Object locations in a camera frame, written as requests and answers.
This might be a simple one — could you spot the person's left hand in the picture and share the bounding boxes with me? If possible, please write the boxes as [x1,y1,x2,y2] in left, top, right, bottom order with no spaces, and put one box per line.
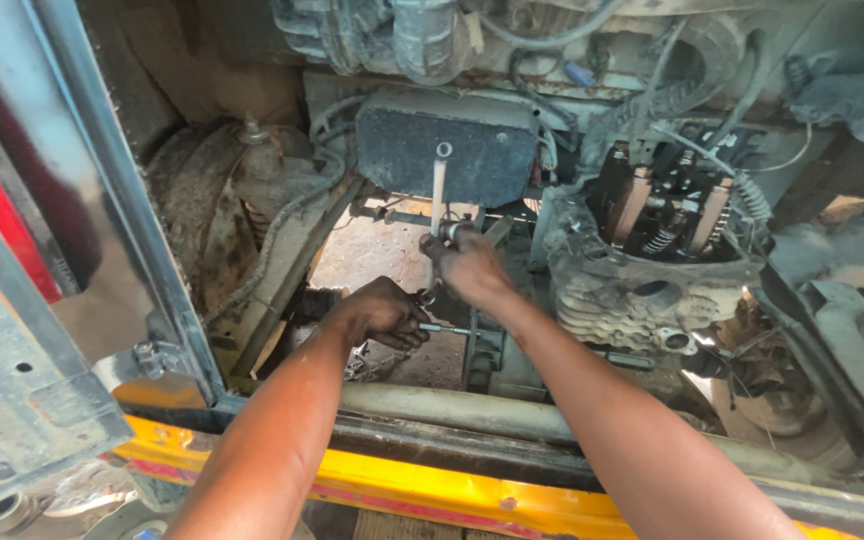
[333,276,432,353]

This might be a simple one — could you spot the person's right hand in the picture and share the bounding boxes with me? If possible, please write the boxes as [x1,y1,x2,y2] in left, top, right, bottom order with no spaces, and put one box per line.
[418,225,517,313]

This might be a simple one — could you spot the silver socket driver tool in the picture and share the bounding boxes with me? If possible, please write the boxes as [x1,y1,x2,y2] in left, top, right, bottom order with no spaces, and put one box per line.
[418,322,482,338]

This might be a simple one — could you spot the silver combination wrench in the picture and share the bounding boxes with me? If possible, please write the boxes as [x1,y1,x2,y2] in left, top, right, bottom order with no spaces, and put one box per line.
[417,141,454,307]

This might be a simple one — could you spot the dusty black engine cover box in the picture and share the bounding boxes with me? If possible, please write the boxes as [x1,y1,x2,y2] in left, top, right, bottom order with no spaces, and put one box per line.
[355,88,541,209]

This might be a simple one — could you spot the grey metal exhaust pipe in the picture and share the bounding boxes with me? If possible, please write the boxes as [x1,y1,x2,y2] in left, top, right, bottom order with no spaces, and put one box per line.
[338,382,838,481]

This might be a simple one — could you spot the yellow vehicle body sill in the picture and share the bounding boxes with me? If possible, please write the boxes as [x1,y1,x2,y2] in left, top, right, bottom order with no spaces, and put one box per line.
[105,414,864,540]

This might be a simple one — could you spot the open engine cylinder head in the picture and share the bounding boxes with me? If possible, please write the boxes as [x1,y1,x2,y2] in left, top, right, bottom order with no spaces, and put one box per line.
[543,138,767,354]

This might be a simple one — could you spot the rusty brake drum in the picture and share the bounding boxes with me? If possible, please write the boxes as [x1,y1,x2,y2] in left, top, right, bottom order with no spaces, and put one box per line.
[144,123,283,316]

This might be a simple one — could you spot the grey metal door panel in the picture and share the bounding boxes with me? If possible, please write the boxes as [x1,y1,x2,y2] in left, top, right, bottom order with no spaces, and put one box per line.
[0,0,227,519]

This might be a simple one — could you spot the grey corrugated air hose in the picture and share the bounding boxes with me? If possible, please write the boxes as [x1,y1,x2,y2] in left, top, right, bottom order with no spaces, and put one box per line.
[390,0,474,85]

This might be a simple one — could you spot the coiled spring cable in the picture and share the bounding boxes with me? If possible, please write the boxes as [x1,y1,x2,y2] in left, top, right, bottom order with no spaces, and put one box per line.
[732,172,774,223]

